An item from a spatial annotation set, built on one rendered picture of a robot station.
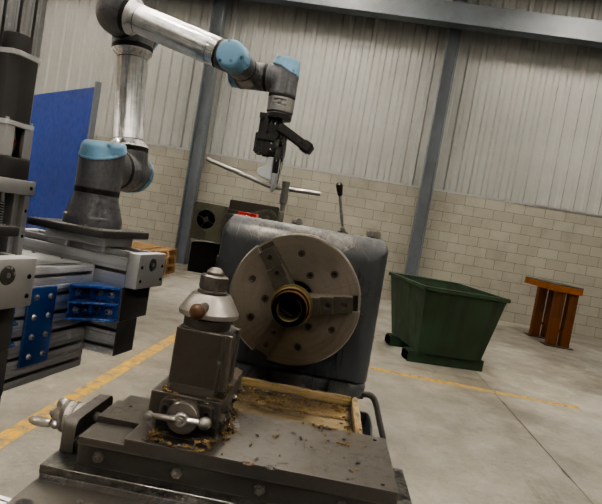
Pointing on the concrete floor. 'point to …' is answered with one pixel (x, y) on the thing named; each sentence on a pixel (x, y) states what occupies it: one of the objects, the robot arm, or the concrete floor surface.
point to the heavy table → (553, 312)
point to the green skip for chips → (442, 321)
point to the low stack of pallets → (162, 252)
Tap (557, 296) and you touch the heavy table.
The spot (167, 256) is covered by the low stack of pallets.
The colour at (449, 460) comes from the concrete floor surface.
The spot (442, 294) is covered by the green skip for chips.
